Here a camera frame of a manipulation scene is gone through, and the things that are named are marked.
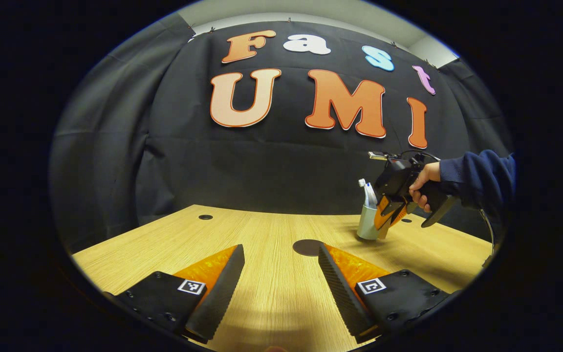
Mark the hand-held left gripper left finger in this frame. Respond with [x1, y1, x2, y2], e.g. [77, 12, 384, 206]
[103, 244, 246, 344]

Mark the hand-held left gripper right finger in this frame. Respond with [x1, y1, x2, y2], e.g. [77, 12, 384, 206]
[318, 243, 451, 344]

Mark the pale green cup wooden handle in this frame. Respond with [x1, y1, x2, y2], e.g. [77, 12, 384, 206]
[357, 203, 385, 241]

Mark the dark brown round coaster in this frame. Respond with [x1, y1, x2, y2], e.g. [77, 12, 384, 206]
[292, 239, 326, 257]

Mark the wooden desktop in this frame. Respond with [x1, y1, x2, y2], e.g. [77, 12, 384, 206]
[71, 204, 493, 352]

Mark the black backdrop cloth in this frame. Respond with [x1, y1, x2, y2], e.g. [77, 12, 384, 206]
[49, 12, 514, 255]

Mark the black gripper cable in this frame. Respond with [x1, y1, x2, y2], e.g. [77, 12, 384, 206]
[478, 208, 497, 257]

